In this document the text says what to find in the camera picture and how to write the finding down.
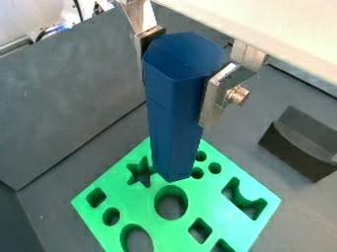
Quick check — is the blue hexagonal prism peg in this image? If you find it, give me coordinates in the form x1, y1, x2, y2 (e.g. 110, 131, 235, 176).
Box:
141, 31, 223, 182

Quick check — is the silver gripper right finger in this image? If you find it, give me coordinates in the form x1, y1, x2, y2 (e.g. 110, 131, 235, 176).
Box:
199, 39, 268, 129

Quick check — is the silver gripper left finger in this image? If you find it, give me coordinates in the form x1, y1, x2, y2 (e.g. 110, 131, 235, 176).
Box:
117, 0, 167, 62

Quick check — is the black curved block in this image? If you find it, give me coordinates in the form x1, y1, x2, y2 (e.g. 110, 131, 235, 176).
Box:
259, 106, 337, 183

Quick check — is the grey flat panel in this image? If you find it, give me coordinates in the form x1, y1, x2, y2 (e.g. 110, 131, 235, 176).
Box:
0, 7, 142, 190

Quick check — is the green shape sorting board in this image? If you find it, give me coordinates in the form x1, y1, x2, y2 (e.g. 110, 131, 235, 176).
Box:
70, 140, 280, 252

